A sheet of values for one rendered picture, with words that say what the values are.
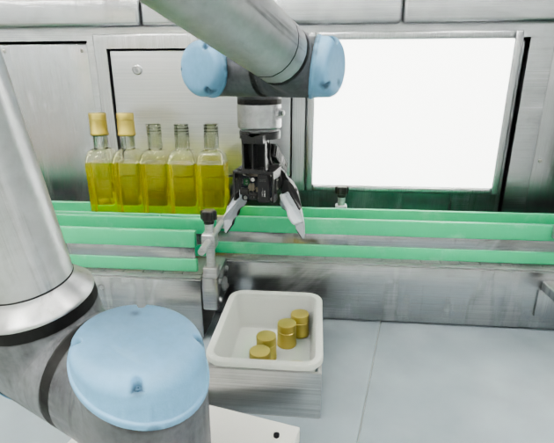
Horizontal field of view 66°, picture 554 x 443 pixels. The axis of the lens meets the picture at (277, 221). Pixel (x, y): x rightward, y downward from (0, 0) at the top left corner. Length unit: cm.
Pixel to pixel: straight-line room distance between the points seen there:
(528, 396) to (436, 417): 17
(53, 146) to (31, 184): 78
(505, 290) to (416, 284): 17
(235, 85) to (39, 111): 69
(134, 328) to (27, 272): 11
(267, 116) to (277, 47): 25
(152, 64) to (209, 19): 63
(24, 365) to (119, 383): 13
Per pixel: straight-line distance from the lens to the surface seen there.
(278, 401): 68
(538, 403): 82
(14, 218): 43
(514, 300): 97
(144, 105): 105
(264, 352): 71
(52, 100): 119
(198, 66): 62
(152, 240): 82
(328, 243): 87
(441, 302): 93
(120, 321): 44
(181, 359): 39
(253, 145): 71
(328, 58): 55
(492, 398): 80
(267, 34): 47
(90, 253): 88
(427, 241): 89
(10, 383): 51
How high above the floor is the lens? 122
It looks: 18 degrees down
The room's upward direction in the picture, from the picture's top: straight up
